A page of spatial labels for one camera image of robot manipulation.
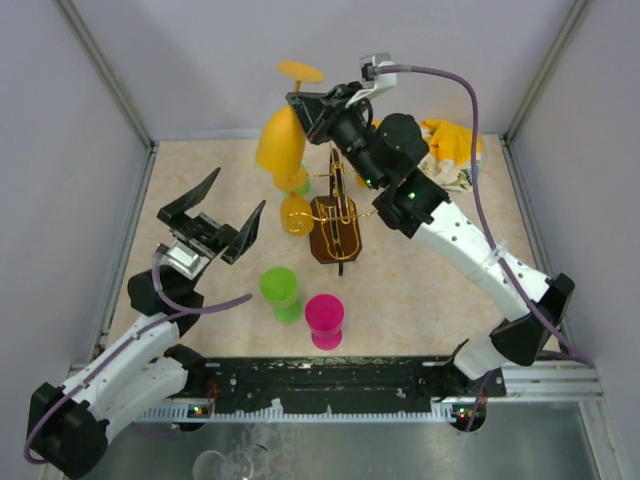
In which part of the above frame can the yellow patterned cloth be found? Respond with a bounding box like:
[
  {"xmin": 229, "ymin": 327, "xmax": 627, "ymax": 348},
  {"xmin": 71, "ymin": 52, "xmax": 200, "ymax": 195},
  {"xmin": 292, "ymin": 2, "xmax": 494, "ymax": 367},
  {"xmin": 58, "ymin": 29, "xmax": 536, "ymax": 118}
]
[{"xmin": 418, "ymin": 119, "xmax": 473, "ymax": 192}]

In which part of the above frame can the pink plastic wine glass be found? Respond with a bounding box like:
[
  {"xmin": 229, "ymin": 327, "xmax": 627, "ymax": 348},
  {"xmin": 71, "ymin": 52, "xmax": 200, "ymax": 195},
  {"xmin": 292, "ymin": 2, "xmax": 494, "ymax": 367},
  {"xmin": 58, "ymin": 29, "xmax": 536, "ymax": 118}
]
[{"xmin": 304, "ymin": 294, "xmax": 345, "ymax": 351}]

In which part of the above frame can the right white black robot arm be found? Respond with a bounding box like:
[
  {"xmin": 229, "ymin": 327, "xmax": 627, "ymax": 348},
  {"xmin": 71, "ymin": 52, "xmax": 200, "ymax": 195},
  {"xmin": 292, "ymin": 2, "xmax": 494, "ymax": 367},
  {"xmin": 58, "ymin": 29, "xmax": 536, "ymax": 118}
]
[{"xmin": 286, "ymin": 82, "xmax": 575, "ymax": 396}]

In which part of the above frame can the green plastic wine glass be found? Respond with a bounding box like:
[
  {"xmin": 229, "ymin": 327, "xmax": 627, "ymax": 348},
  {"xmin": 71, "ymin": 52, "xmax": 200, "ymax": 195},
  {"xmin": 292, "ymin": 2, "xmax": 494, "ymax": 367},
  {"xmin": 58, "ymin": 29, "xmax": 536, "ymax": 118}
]
[
  {"xmin": 259, "ymin": 267, "xmax": 303, "ymax": 325},
  {"xmin": 293, "ymin": 165, "xmax": 311, "ymax": 196}
]

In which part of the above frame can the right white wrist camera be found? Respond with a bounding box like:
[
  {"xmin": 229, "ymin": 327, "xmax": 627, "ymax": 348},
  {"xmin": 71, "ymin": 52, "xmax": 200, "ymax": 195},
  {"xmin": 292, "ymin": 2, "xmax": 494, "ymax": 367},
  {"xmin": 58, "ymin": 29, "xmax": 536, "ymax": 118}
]
[{"xmin": 346, "ymin": 52, "xmax": 397, "ymax": 108}]

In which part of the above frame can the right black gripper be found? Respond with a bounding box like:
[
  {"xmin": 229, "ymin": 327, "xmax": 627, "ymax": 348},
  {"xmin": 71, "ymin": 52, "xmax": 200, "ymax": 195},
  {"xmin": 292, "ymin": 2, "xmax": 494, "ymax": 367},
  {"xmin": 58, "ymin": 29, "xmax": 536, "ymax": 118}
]
[{"xmin": 288, "ymin": 82, "xmax": 384, "ymax": 192}]

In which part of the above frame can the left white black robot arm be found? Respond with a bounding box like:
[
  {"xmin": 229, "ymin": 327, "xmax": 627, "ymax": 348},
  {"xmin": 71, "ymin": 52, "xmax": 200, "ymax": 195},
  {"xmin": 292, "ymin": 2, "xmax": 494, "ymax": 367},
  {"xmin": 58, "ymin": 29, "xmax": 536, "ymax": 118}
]
[{"xmin": 23, "ymin": 169, "xmax": 264, "ymax": 479}]

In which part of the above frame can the orange plastic wine glass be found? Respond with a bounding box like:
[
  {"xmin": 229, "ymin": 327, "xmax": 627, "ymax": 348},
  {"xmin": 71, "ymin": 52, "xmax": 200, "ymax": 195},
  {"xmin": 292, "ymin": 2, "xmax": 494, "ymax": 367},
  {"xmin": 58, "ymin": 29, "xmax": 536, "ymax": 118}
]
[
  {"xmin": 272, "ymin": 169, "xmax": 314, "ymax": 237},
  {"xmin": 255, "ymin": 61, "xmax": 324, "ymax": 176},
  {"xmin": 355, "ymin": 119, "xmax": 381, "ymax": 189}
]

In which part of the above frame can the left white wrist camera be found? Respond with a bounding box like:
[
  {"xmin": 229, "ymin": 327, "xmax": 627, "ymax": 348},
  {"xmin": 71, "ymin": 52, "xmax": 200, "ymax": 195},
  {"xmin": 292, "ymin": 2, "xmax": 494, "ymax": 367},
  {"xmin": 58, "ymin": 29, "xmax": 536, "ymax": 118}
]
[{"xmin": 153, "ymin": 240, "xmax": 211, "ymax": 280}]

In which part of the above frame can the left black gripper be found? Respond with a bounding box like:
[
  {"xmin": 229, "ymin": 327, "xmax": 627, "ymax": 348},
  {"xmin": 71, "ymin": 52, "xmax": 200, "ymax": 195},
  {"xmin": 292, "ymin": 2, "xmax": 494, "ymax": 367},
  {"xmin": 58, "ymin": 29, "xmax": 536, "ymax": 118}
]
[{"xmin": 158, "ymin": 168, "xmax": 264, "ymax": 294}]

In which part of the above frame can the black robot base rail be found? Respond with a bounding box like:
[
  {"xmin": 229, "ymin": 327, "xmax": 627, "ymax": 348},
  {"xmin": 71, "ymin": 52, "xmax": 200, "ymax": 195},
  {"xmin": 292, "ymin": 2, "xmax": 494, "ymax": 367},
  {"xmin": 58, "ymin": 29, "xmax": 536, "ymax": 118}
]
[{"xmin": 141, "ymin": 356, "xmax": 506, "ymax": 431}]

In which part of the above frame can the clear wine glass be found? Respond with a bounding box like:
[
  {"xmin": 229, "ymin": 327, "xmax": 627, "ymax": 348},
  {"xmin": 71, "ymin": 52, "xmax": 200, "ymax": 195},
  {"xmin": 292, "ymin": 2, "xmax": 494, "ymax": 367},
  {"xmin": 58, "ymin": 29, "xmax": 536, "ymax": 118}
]
[{"xmin": 192, "ymin": 438, "xmax": 269, "ymax": 480}]

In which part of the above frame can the gold wire wine glass rack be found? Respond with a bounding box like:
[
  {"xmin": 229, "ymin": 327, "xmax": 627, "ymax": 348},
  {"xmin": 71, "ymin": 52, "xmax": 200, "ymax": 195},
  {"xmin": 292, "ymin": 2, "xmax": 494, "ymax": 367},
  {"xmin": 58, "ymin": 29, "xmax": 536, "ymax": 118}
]
[{"xmin": 302, "ymin": 146, "xmax": 374, "ymax": 277}]

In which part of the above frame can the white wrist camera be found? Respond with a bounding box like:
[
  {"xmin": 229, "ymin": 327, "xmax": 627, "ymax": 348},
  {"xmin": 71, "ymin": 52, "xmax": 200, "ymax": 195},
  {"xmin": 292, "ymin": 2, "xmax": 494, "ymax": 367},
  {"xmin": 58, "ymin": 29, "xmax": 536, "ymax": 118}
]
[
  {"xmin": 346, "ymin": 52, "xmax": 397, "ymax": 108},
  {"xmin": 153, "ymin": 240, "xmax": 211, "ymax": 280}
]

